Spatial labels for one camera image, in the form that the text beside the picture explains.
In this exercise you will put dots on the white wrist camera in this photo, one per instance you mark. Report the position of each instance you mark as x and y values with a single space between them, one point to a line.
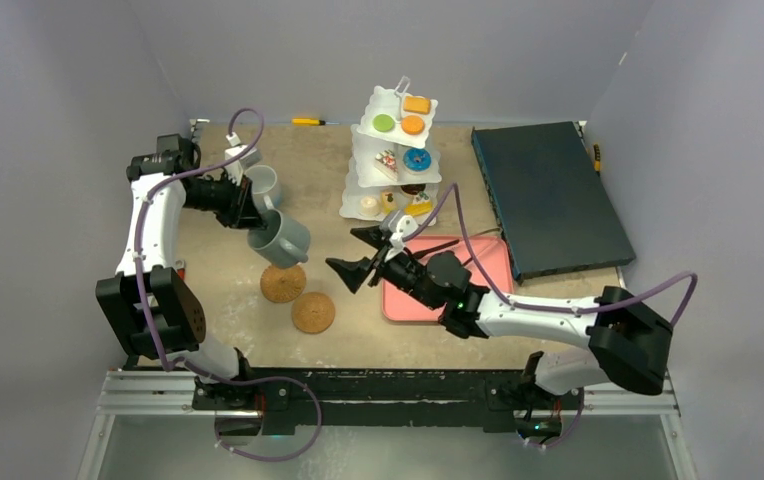
397 226
239 158

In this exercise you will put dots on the round waffle coaster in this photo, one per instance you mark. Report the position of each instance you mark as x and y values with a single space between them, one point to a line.
313 312
282 285

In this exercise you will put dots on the chocolate sprinkle donut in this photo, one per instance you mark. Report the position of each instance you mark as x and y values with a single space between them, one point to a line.
412 189

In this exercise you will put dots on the blue frosted donut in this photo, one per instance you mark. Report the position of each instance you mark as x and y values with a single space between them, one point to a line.
417 161

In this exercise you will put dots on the grey mug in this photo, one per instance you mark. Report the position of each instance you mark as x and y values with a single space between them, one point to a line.
283 241

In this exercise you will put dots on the black spoon on tray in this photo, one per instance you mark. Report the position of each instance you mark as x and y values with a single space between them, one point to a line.
435 249

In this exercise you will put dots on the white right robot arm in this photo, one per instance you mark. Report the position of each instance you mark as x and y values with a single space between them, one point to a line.
611 337

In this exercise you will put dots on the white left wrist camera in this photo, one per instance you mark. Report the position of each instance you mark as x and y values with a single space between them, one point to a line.
239 158

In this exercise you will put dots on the yellow triangular sprinkle cake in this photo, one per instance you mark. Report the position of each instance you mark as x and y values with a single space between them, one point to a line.
420 204

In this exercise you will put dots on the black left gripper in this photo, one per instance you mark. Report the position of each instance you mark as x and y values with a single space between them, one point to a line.
241 211

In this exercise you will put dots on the orange round cookie bottom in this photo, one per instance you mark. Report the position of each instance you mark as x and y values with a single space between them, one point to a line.
412 125

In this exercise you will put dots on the yellow handled screwdriver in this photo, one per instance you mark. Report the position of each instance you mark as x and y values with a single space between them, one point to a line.
304 121

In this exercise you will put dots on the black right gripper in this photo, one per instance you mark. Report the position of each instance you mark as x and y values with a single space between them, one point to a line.
382 262

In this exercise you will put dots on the orange rectangular biscuit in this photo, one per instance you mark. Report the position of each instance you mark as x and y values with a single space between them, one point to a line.
417 105

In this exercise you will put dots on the white triangular fruit cake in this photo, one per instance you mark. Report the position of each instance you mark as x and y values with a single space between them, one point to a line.
386 163

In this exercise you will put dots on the white small cup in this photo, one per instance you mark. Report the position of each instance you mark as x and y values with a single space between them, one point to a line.
266 187

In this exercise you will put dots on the green round macaron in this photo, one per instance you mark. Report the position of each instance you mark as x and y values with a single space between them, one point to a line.
383 122

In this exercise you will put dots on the white three-tier cake stand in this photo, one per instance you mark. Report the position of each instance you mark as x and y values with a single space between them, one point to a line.
362 178

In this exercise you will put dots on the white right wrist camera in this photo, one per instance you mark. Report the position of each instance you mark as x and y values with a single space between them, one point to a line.
397 226

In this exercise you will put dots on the black fork on tray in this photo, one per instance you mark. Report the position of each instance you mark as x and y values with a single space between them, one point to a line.
495 230

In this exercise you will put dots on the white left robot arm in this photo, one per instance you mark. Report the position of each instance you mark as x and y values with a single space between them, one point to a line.
151 310

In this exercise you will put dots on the pink serving tray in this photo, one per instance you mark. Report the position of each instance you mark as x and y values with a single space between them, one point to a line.
492 253

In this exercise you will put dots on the white round cake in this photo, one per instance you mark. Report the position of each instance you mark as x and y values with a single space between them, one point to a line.
369 206

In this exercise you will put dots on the yellow black tool right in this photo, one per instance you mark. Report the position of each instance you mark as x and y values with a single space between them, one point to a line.
597 158

